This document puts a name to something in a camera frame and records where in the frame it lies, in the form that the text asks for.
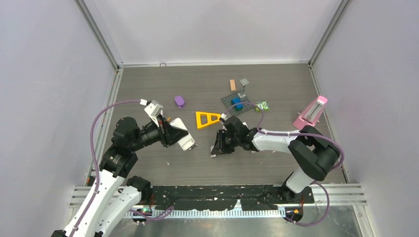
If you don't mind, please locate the white remote control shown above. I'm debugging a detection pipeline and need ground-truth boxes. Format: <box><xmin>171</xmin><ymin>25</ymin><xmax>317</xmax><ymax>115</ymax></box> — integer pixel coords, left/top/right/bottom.
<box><xmin>169</xmin><ymin>118</ymin><xmax>197</xmax><ymax>151</ymax></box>

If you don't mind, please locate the purple cable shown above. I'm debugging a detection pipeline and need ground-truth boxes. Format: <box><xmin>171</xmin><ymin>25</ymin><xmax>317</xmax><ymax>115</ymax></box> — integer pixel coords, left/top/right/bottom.
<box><xmin>221</xmin><ymin>102</ymin><xmax>345</xmax><ymax>227</ymax></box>
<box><xmin>67</xmin><ymin>99</ymin><xmax>148</xmax><ymax>237</ymax></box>

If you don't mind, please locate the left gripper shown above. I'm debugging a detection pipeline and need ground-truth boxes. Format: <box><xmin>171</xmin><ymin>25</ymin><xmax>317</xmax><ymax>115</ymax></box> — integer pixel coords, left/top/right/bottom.
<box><xmin>130</xmin><ymin>113</ymin><xmax>188</xmax><ymax>151</ymax></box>

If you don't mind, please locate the grey lego baseplate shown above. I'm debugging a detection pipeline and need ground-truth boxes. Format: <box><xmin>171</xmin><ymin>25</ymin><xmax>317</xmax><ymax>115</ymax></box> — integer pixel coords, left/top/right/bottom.
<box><xmin>221</xmin><ymin>92</ymin><xmax>255</xmax><ymax>116</ymax></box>

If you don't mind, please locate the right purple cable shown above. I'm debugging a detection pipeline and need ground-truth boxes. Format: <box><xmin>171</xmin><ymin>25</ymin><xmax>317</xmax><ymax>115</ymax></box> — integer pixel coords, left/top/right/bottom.
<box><xmin>221</xmin><ymin>102</ymin><xmax>345</xmax><ymax>227</ymax></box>

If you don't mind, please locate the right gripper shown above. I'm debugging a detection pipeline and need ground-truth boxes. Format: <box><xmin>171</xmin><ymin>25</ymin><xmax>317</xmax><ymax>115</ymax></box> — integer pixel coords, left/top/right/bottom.
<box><xmin>211</xmin><ymin>129</ymin><xmax>241</xmax><ymax>156</ymax></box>

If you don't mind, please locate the grey lego post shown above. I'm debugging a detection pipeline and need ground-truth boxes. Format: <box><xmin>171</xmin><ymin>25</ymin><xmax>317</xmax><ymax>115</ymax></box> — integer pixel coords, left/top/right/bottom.
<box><xmin>238</xmin><ymin>79</ymin><xmax>249</xmax><ymax>98</ymax></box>

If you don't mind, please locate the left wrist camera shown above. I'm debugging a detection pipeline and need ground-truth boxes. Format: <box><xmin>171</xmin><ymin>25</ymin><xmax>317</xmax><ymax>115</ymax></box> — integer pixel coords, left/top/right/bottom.
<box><xmin>144</xmin><ymin>100</ymin><xmax>163</xmax><ymax>119</ymax></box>

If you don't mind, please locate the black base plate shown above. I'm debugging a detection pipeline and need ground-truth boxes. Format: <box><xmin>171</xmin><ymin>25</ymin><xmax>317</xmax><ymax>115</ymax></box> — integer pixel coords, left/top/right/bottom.
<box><xmin>142</xmin><ymin>184</ymin><xmax>314</xmax><ymax>211</ymax></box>

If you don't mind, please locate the small wooden block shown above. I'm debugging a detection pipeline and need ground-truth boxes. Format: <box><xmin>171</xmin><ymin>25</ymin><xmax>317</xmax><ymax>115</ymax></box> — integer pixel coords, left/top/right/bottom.
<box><xmin>229</xmin><ymin>79</ymin><xmax>236</xmax><ymax>92</ymax></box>

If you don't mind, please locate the yellow triangular frame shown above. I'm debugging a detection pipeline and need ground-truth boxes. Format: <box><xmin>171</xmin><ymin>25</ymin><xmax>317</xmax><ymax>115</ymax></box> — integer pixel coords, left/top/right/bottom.
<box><xmin>195</xmin><ymin>111</ymin><xmax>221</xmax><ymax>130</ymax></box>

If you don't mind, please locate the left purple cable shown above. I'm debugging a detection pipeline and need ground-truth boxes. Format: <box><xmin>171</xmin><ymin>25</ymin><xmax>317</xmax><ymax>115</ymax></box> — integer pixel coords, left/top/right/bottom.
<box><xmin>67</xmin><ymin>99</ymin><xmax>148</xmax><ymax>237</ymax></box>

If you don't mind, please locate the purple spool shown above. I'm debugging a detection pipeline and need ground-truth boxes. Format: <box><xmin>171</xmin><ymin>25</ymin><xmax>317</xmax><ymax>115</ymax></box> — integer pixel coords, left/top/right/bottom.
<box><xmin>174</xmin><ymin>96</ymin><xmax>185</xmax><ymax>109</ymax></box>

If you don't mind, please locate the blue lego brick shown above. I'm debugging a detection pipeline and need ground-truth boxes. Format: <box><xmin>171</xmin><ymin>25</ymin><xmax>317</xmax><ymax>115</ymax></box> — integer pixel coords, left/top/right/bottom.
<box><xmin>231</xmin><ymin>97</ymin><xmax>244</xmax><ymax>111</ymax></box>

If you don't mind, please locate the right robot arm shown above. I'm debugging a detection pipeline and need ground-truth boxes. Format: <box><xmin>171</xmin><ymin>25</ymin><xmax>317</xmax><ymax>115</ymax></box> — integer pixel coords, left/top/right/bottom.
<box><xmin>210</xmin><ymin>117</ymin><xmax>343</xmax><ymax>203</ymax></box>

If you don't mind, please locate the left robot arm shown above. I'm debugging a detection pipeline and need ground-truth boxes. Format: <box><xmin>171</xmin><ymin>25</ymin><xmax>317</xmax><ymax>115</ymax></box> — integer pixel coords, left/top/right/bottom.
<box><xmin>52</xmin><ymin>115</ymin><xmax>196</xmax><ymax>237</ymax></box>

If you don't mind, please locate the green monster toy cube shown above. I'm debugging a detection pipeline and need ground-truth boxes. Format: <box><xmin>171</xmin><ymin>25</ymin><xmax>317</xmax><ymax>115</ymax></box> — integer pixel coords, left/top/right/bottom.
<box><xmin>255</xmin><ymin>101</ymin><xmax>270</xmax><ymax>112</ymax></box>

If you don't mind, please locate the pink metronome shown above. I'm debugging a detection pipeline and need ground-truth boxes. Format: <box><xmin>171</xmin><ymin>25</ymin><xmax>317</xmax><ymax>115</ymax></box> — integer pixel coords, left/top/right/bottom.
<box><xmin>293</xmin><ymin>96</ymin><xmax>328</xmax><ymax>130</ymax></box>

